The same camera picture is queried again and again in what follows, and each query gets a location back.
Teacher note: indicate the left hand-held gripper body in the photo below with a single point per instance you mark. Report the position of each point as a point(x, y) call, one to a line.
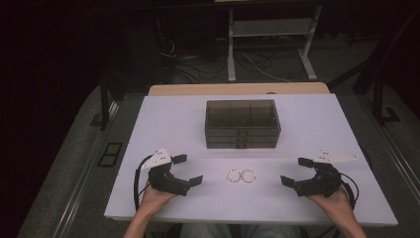
point(165, 181)

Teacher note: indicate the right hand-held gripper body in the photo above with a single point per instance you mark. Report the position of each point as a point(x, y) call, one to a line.
point(322, 183)

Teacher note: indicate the smoky transparent jewellery box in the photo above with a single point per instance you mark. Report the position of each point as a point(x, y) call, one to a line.
point(242, 115)

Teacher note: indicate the person's left hand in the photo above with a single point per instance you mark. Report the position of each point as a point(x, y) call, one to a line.
point(153, 200)

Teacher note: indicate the person's right hand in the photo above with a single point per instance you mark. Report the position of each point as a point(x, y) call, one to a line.
point(335, 205)

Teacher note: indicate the white table board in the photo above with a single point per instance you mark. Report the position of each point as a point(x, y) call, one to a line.
point(185, 125)

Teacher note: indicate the black metal stand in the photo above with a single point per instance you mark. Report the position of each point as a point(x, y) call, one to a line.
point(379, 105)
point(105, 105)

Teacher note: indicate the metal floor rail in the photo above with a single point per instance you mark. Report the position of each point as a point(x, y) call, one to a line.
point(396, 158)
point(82, 178)

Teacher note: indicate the white metal stand frame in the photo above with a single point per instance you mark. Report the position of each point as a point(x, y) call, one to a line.
point(270, 27)

